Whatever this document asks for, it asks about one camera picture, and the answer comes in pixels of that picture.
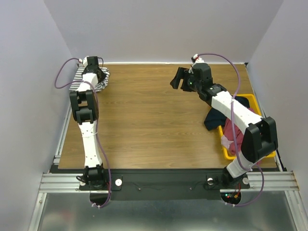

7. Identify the light pink tank top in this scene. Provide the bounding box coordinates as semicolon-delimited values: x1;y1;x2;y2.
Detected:
221;135;233;149

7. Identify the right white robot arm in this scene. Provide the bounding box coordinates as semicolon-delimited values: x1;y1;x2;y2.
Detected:
170;63;278;188

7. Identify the black white striped tank top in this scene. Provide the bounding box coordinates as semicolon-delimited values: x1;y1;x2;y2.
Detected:
69;67;110;92

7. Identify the navy blue tank top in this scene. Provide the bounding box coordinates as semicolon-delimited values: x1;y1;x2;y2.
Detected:
204;96;250;131

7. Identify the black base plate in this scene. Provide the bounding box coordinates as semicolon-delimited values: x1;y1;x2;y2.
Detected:
77;169;250;201

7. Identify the aluminium frame rail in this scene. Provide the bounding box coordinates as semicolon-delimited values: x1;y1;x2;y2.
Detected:
28;63;84;231

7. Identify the maroon tank top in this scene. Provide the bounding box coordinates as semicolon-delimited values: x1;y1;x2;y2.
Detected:
223;118;244;156

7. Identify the yellow plastic tray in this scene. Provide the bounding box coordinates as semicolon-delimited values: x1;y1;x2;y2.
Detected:
217;94;262;161

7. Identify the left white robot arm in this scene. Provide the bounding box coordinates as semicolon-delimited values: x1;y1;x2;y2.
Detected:
69;56;107;190

